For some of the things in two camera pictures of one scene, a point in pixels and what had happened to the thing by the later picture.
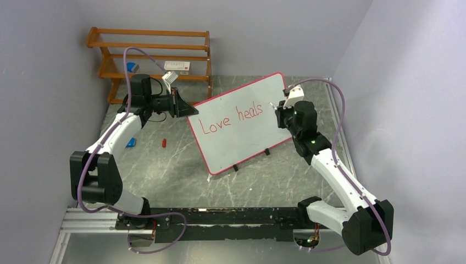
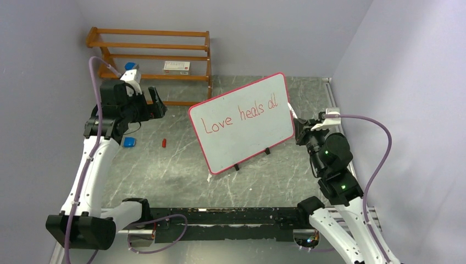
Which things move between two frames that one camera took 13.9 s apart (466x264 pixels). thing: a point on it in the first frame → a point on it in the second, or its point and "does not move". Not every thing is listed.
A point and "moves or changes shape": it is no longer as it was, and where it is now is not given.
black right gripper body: [284, 115] → [312, 138]
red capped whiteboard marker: [273, 105] moves or changes shape
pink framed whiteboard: [235, 125] does not move
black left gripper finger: [183, 108] → [154, 110]
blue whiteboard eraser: [132, 67] does not move
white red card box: [176, 65] does not move
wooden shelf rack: [167, 54] does not move
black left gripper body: [172, 102] → [133, 109]
